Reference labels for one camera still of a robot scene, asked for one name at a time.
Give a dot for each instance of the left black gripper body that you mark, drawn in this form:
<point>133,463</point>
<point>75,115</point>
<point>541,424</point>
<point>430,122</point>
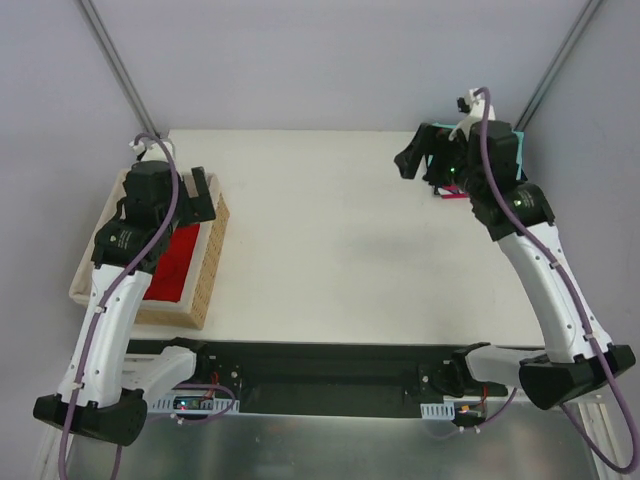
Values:
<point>198,198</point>

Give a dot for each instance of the left aluminium frame post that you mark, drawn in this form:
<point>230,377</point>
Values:
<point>99,31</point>

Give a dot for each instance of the aluminium frame post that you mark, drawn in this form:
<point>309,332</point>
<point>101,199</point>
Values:
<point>99,31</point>
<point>585,17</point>

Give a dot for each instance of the right aluminium frame post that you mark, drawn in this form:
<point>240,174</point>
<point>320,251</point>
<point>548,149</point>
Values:
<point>585,17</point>

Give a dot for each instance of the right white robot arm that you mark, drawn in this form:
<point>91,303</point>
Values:
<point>578,355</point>

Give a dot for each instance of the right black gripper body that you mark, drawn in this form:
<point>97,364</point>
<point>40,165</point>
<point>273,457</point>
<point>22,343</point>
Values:
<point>430,151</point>

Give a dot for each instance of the pink t shirt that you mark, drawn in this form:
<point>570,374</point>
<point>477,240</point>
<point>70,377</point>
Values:
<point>450,192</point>

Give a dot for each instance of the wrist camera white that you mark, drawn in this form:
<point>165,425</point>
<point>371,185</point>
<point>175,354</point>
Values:
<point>472,105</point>
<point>149,150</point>

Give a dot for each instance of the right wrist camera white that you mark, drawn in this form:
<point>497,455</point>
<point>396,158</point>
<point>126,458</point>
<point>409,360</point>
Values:
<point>472,105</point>

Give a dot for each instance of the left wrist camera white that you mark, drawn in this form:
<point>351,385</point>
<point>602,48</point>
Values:
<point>149,150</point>

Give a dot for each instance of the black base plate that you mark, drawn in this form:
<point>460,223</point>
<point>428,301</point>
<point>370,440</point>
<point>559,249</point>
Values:
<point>316,379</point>

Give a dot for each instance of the red t shirt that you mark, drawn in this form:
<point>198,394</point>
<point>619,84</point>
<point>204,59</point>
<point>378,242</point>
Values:
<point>169,279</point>

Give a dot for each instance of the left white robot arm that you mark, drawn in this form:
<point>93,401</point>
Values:
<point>97,399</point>

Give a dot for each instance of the wicker basket with cloth liner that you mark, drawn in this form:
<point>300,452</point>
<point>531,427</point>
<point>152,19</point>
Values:
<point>190,312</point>

